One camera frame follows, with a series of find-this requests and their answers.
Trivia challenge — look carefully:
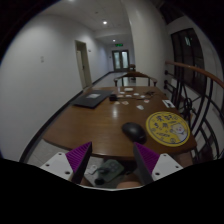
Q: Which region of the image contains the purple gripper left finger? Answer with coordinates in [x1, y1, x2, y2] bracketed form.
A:
[40, 141, 93, 185]

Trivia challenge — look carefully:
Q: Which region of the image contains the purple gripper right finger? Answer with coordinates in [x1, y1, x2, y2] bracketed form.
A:
[133, 141, 184, 186]

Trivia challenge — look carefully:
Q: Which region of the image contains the black computer mouse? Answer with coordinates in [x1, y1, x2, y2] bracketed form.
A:
[122, 122, 147, 144]

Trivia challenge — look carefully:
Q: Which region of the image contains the white card on table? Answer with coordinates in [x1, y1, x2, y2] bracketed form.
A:
[136, 105, 144, 110]

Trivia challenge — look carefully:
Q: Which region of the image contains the white booklet at table edge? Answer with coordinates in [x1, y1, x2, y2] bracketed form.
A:
[162, 100, 175, 108]

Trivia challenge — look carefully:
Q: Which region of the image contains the black laptop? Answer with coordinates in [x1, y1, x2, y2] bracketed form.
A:
[73, 90, 112, 109]

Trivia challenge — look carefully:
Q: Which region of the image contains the small black box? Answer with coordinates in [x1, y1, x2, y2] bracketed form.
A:
[109, 94, 118, 101]

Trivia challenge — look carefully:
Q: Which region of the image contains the wooden stair railing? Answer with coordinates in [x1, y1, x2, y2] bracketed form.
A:
[164, 61, 224, 162]

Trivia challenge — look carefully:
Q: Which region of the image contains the wooden chair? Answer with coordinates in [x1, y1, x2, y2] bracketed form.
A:
[113, 71, 158, 87]

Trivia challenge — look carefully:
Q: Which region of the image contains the double glass door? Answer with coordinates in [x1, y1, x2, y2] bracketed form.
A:
[112, 50, 129, 71]

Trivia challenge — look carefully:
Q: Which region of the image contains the side door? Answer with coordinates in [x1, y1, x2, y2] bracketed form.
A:
[75, 41, 92, 89]

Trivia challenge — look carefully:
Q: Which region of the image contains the green exit sign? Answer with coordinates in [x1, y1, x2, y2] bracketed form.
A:
[115, 43, 123, 47]

